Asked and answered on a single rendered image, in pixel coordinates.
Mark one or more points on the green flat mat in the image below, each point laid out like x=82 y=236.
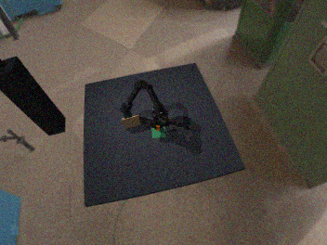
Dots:
x=158 y=134

